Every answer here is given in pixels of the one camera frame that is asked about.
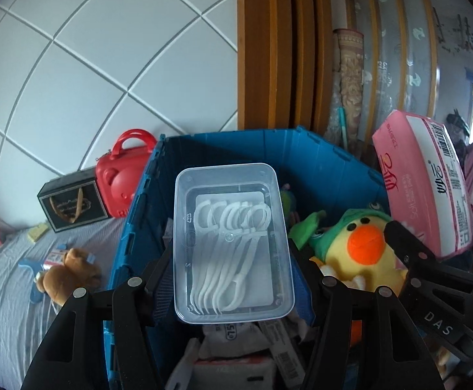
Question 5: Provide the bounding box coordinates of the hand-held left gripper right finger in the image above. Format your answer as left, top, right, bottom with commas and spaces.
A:
289, 247, 444, 390

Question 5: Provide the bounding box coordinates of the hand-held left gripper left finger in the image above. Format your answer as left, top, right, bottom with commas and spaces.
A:
21, 247, 176, 390

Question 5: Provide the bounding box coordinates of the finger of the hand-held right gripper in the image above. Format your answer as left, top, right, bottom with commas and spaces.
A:
384, 219, 441, 278

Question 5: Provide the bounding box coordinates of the pink tissue pack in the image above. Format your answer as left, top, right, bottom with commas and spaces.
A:
372, 110, 473, 261

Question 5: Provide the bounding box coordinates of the blue folding storage crate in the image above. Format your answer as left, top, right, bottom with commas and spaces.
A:
101, 125, 392, 390

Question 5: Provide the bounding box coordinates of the clear plastic lidded box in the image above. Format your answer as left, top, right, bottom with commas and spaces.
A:
174, 163, 295, 325

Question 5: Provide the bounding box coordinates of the yellow duck plush green hood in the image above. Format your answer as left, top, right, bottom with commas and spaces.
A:
310, 207, 410, 348

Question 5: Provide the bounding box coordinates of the white barcode strip box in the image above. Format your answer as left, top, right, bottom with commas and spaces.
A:
256, 318, 307, 383

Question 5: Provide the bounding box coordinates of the brown teddy bear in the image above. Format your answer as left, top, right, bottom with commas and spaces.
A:
37, 248, 103, 307

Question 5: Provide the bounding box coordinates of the green frog plush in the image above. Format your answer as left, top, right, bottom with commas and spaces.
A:
289, 210, 331, 261

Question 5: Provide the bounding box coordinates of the small red white packet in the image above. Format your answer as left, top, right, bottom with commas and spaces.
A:
43, 250, 67, 269

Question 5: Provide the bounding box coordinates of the bundle of white floss picks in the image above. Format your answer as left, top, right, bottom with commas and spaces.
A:
188, 198, 272, 314

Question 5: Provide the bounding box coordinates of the white labelled packet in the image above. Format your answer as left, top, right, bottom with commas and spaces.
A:
198, 322, 264, 359

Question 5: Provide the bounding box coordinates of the blue plastic toy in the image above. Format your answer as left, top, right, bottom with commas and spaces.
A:
18, 258, 46, 303

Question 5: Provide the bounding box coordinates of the black gift box gold ribbon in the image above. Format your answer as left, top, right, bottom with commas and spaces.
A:
37, 168, 109, 233

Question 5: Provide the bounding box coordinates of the red bear-shaped carry case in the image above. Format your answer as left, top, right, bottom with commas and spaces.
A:
95, 129, 158, 219

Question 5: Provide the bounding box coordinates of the yellow sponge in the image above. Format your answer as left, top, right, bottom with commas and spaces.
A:
28, 223, 50, 242

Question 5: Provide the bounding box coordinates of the white red paper packet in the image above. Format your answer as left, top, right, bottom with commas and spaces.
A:
190, 353, 280, 390

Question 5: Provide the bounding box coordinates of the grey striped bed sheet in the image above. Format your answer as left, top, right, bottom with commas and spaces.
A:
0, 211, 129, 390

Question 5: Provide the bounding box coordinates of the teal stick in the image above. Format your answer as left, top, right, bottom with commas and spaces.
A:
337, 107, 350, 149

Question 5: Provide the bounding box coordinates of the rolled patterned carpet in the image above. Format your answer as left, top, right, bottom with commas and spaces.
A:
333, 28, 365, 147

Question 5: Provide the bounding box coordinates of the wooden door frame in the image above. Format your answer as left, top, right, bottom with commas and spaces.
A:
236, 0, 440, 133

